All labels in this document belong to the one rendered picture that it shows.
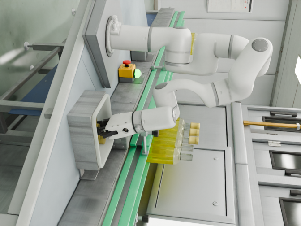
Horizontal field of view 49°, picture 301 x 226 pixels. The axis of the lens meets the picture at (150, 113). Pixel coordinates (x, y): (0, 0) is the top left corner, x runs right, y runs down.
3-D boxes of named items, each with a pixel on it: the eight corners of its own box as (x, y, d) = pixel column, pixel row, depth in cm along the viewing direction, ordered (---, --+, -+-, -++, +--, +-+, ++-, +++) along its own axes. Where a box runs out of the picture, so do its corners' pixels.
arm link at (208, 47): (232, 33, 124) (226, 76, 129) (170, 28, 130) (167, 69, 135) (230, 36, 115) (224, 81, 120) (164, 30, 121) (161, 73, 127)
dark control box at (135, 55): (130, 60, 186) (145, 60, 185) (129, 46, 182) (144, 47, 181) (133, 54, 193) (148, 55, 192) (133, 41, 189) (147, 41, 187)
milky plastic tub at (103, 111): (77, 169, 116) (101, 171, 114) (67, 115, 104) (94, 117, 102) (93, 139, 130) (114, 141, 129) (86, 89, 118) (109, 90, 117)
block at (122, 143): (109, 149, 133) (126, 151, 132) (108, 130, 128) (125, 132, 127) (112, 144, 136) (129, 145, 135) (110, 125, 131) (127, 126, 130)
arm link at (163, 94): (215, 99, 120) (159, 114, 122) (208, 67, 115) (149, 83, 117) (220, 110, 113) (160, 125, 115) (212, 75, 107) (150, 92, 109)
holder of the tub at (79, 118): (78, 180, 119) (99, 182, 117) (66, 115, 104) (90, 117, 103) (93, 150, 133) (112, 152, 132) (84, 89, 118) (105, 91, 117)
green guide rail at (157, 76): (128, 131, 132) (148, 132, 131) (128, 128, 132) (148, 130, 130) (175, 12, 278) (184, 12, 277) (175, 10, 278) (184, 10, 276)
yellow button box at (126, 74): (118, 81, 163) (133, 82, 162) (117, 67, 159) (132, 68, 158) (122, 76, 169) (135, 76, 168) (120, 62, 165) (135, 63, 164)
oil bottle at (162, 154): (129, 161, 141) (180, 166, 137) (129, 150, 138) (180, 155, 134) (132, 153, 145) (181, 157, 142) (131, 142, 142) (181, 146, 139)
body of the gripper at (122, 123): (139, 139, 110) (108, 143, 113) (145, 123, 118) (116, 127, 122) (132, 119, 106) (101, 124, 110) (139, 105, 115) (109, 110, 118)
